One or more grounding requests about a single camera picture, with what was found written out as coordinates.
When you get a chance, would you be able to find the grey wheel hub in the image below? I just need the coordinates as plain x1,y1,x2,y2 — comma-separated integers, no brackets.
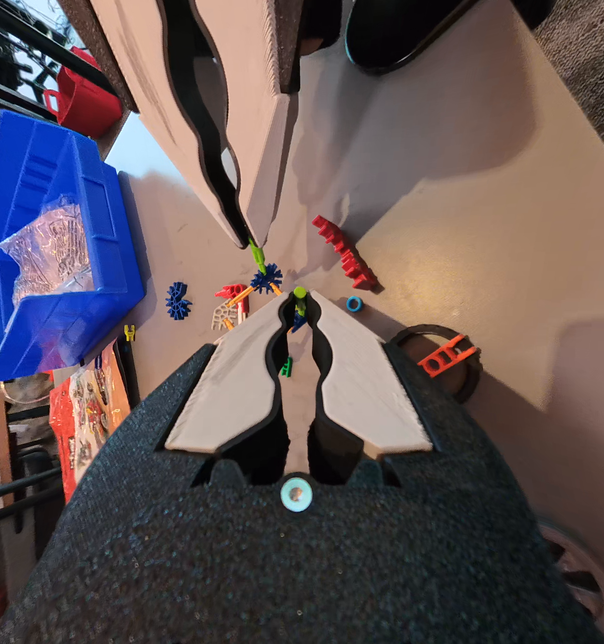
539,519,604,636

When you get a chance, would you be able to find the black rubber tire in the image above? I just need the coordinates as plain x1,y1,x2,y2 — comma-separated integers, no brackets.
391,324,483,406

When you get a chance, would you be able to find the orange rod blue connector frame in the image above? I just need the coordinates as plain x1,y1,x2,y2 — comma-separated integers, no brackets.
212,239,314,334

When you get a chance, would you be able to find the red bucket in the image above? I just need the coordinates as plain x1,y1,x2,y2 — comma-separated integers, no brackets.
43,48,125,140

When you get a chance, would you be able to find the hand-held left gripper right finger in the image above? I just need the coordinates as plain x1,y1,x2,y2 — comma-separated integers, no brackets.
304,290,435,455

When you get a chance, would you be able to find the clear plastic bag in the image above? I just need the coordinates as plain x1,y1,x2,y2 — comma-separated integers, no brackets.
0,190,95,369

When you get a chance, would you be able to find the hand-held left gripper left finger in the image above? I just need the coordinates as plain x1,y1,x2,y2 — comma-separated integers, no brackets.
165,292,295,453

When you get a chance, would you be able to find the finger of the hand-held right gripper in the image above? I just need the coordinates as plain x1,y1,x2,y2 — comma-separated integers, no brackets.
192,0,299,244
86,0,252,248

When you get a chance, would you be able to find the black chair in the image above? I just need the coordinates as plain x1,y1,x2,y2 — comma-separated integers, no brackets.
345,0,556,75

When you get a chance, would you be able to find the red connector pair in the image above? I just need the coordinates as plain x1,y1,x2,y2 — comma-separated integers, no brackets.
312,215,379,291

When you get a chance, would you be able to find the orange ladder connector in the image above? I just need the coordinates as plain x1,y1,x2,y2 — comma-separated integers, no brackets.
418,335,478,379

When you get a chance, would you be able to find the printed toy packet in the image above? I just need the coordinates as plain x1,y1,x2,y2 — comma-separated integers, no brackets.
49,337,143,505

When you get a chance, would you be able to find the blue snowflake connector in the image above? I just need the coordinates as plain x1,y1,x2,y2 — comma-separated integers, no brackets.
166,282,193,322

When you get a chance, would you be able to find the blue plastic bin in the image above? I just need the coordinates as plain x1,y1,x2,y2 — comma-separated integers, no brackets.
0,109,148,387

